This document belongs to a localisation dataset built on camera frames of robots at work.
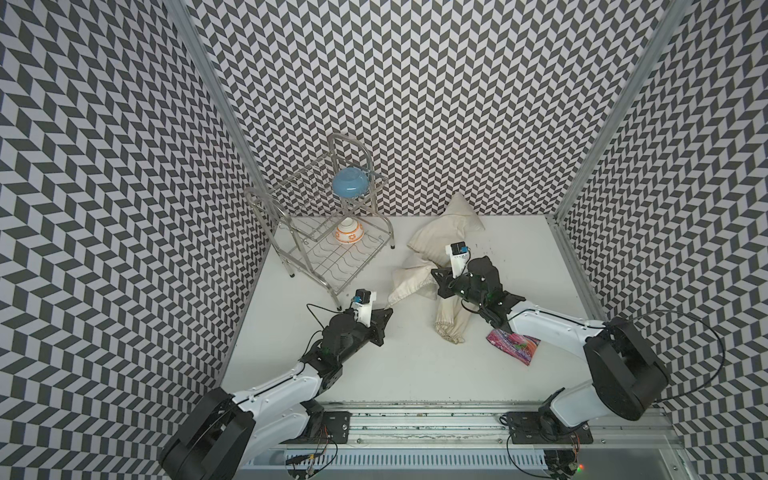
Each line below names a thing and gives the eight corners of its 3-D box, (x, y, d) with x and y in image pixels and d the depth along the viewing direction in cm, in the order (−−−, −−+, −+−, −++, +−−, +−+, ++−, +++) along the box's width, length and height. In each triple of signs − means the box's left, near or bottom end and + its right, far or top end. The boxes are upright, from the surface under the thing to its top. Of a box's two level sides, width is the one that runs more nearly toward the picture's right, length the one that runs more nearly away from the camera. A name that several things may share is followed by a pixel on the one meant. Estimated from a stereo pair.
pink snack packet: (484, 351, 88) (486, 348, 86) (487, 328, 92) (489, 324, 90) (535, 367, 85) (538, 364, 83) (536, 342, 89) (539, 339, 88)
